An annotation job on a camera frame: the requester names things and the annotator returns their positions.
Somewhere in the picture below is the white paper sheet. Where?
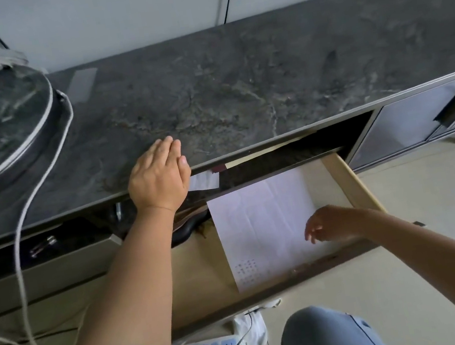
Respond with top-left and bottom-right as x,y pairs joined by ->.
203,159 -> 354,298

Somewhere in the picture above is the person's right hand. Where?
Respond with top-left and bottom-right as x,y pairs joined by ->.
300,198 -> 370,249

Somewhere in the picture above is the person's left hand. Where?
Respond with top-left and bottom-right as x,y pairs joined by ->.
120,132 -> 198,222

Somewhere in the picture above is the tangle of white cables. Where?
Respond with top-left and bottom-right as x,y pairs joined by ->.
0,88 -> 114,345

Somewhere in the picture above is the person's left forearm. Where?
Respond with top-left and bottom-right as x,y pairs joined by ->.
45,199 -> 207,345

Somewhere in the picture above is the grey marble TV cabinet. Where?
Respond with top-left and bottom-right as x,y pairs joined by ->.
0,0 -> 455,345

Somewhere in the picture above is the wooden cabinet drawer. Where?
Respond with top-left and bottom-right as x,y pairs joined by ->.
146,144 -> 401,337

